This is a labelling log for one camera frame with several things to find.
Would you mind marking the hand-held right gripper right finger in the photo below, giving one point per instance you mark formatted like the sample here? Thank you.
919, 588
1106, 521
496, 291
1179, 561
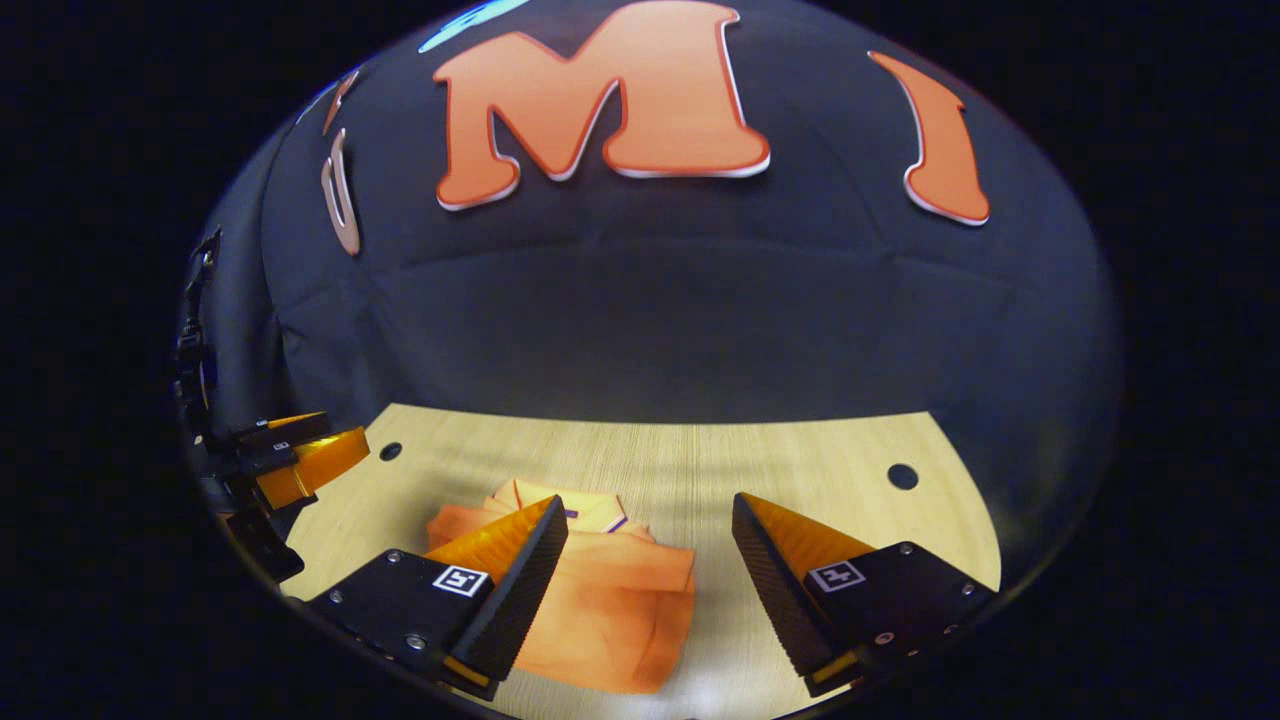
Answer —
780, 600

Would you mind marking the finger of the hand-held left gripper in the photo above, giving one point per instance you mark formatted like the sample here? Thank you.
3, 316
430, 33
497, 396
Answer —
285, 432
310, 465

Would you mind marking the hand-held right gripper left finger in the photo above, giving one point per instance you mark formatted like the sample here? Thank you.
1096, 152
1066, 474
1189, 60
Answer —
515, 600

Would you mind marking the orange T-shirt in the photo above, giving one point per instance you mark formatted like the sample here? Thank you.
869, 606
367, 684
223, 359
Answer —
620, 610

